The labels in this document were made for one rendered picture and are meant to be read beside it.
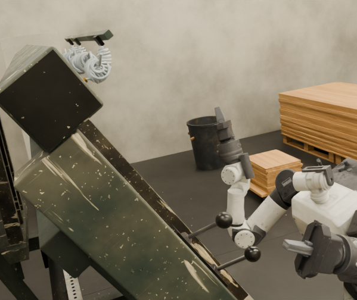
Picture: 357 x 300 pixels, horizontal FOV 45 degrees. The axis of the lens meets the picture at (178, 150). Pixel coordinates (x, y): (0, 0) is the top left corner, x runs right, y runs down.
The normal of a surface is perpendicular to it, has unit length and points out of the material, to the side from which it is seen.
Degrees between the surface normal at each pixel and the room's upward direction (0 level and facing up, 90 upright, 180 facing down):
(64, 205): 90
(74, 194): 90
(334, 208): 23
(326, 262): 90
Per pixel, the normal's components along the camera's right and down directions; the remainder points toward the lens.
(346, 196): -0.48, -0.79
